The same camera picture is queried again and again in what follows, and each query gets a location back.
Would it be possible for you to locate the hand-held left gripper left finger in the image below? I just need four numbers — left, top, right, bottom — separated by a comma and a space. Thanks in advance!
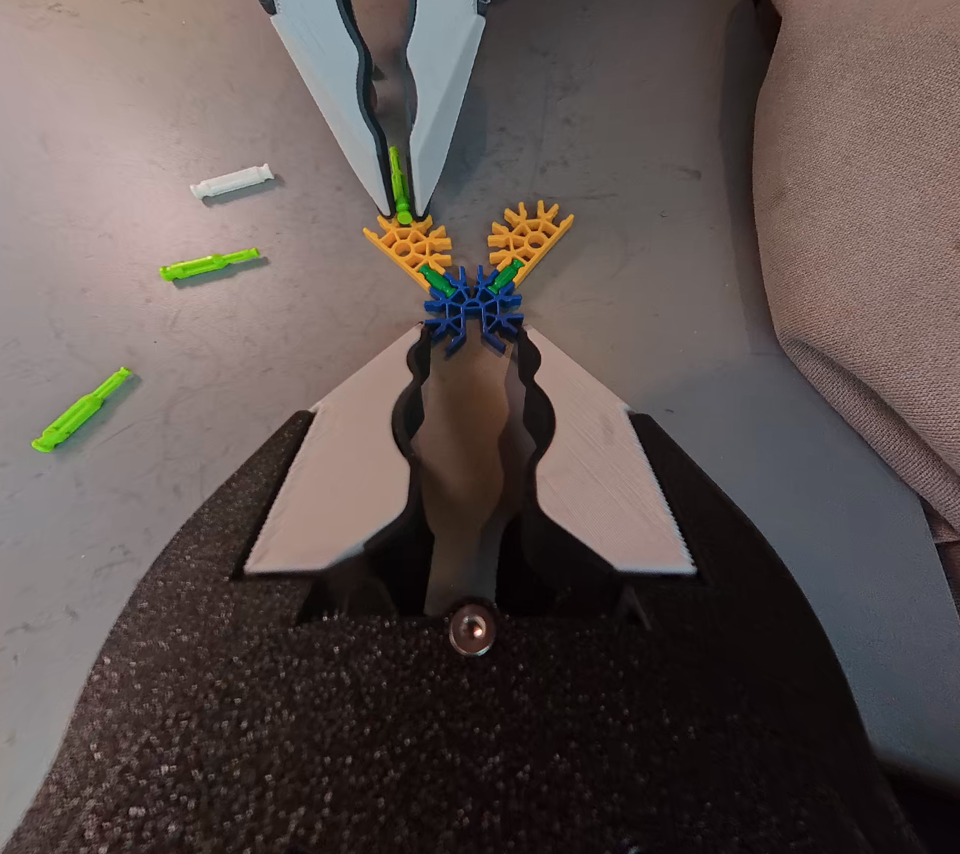
243, 322, 435, 617

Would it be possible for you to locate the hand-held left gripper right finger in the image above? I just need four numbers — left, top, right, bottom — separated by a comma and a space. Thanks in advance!
495, 326, 699, 619

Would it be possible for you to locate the light green rod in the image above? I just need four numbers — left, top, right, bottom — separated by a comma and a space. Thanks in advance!
387, 145, 414, 226
158, 247, 262, 284
30, 366, 133, 455

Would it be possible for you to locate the orange fan connector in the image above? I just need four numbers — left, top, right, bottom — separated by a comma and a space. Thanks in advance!
486, 199, 576, 293
362, 212, 454, 291

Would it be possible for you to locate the grey desk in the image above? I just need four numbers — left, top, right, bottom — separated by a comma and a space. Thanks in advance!
0, 0, 960, 854

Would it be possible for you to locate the white rod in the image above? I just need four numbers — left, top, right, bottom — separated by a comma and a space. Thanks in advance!
189, 162, 274, 201

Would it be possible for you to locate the person's beige garment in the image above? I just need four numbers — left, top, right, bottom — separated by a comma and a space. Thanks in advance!
752, 0, 960, 548

